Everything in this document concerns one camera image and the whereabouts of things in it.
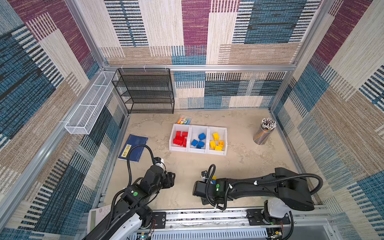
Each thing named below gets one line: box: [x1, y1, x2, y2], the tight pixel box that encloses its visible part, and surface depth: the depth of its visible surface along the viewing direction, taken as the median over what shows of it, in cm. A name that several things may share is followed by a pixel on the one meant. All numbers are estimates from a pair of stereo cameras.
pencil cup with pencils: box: [253, 117, 277, 145], surface depth 91 cm
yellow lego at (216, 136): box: [212, 132, 220, 141], surface depth 104 cm
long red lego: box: [172, 138, 184, 146], surface depth 101 cm
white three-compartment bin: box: [169, 123, 228, 156], surface depth 101 cm
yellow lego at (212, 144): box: [209, 140, 216, 149], surface depth 99 cm
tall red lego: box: [173, 135, 185, 146], surface depth 101 cm
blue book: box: [118, 134, 149, 163], surface depth 101 cm
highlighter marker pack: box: [177, 115, 192, 125], surface depth 114 cm
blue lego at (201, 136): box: [198, 132, 207, 141], surface depth 104 cm
